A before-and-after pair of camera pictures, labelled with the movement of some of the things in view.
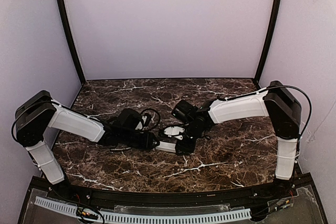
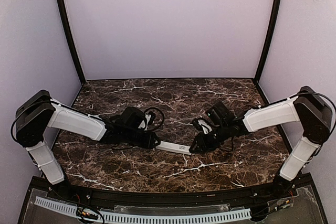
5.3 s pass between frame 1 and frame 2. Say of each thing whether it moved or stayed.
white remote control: stayed
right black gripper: moved
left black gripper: stayed
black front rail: stayed
